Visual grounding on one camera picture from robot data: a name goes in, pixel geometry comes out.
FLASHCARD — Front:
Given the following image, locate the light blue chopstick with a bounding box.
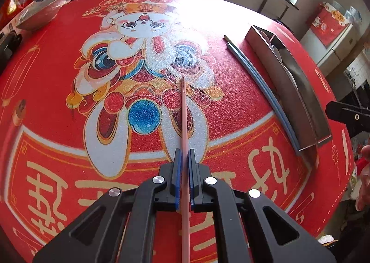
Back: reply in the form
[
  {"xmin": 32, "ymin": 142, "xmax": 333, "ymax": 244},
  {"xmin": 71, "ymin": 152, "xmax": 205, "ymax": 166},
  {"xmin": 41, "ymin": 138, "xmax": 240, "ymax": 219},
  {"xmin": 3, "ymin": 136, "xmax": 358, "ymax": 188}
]
[
  {"xmin": 231, "ymin": 45, "xmax": 301, "ymax": 150},
  {"xmin": 227, "ymin": 43, "xmax": 300, "ymax": 151}
]

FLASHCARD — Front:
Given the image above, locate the red printed table mat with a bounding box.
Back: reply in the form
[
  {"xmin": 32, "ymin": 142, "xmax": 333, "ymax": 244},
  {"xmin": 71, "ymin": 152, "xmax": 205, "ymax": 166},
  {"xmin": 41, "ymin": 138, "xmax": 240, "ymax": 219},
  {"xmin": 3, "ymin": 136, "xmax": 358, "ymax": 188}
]
[{"xmin": 0, "ymin": 0, "xmax": 357, "ymax": 263}]

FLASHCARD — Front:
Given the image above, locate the stainless steel utensil holder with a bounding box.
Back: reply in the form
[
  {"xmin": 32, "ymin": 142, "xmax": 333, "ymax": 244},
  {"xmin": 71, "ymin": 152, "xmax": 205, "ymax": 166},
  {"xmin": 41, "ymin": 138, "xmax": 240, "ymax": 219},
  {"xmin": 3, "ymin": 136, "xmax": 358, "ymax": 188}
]
[{"xmin": 245, "ymin": 23, "xmax": 333, "ymax": 152}]

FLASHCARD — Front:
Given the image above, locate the person's right hand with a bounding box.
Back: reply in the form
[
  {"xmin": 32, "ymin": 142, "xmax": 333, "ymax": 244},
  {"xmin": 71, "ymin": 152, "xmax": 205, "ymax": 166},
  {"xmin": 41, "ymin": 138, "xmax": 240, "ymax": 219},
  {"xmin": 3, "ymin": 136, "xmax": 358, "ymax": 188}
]
[{"xmin": 355, "ymin": 144, "xmax": 370, "ymax": 211}]

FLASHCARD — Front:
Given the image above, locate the red gift box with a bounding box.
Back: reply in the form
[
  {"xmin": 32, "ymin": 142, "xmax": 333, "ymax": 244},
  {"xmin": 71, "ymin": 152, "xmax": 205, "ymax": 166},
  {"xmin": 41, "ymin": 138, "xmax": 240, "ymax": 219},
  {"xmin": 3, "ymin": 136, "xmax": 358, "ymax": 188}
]
[{"xmin": 310, "ymin": 2, "xmax": 351, "ymax": 47}]

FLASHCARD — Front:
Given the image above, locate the white cabinet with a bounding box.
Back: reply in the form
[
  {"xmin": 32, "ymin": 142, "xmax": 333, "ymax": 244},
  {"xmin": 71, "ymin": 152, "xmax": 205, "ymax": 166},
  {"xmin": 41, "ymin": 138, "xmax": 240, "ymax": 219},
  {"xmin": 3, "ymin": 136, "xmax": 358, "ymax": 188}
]
[{"xmin": 301, "ymin": 23, "xmax": 365, "ymax": 77}]

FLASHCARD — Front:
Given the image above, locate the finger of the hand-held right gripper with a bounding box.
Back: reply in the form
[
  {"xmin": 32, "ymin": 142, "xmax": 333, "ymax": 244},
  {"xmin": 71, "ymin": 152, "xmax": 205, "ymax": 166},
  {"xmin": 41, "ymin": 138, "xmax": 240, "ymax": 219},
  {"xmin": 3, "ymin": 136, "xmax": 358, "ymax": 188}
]
[{"xmin": 325, "ymin": 101, "xmax": 370, "ymax": 138}]

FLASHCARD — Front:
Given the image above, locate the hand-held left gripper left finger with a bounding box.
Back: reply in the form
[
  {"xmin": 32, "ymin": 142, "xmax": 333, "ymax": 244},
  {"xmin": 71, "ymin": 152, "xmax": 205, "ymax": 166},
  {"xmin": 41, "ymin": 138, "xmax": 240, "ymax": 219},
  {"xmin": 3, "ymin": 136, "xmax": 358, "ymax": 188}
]
[{"xmin": 33, "ymin": 149, "xmax": 183, "ymax": 263}]

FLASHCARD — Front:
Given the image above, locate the black metal frame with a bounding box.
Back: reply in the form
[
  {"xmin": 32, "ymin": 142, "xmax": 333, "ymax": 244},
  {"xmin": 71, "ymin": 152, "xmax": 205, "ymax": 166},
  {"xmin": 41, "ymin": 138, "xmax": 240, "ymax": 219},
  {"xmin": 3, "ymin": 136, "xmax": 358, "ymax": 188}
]
[{"xmin": 259, "ymin": 0, "xmax": 299, "ymax": 21}]

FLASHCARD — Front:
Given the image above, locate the plastic-wrapped steel bowl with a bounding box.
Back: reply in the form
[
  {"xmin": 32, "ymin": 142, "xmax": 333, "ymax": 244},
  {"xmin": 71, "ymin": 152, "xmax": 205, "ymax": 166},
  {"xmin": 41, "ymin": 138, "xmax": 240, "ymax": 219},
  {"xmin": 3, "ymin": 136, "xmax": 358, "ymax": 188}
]
[{"xmin": 15, "ymin": 0, "xmax": 71, "ymax": 31}]

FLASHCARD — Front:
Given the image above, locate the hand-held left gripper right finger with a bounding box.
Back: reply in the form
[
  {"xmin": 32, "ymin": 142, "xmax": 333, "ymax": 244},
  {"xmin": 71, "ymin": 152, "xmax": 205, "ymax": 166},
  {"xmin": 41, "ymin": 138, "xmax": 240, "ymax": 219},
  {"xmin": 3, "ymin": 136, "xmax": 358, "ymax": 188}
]
[{"xmin": 188, "ymin": 149, "xmax": 337, "ymax": 263}]

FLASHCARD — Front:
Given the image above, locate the pink chopstick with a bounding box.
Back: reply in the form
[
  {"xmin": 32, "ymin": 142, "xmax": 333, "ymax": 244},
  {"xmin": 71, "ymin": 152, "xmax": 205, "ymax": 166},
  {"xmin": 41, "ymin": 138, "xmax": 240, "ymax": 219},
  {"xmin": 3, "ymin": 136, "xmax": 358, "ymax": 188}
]
[{"xmin": 179, "ymin": 75, "xmax": 191, "ymax": 263}]

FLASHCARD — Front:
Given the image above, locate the cream plastic spoon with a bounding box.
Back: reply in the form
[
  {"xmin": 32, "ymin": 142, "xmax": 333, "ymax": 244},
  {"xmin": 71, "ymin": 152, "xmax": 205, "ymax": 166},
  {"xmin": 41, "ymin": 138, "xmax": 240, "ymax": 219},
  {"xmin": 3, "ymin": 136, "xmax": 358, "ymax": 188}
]
[{"xmin": 271, "ymin": 44, "xmax": 286, "ymax": 65}]

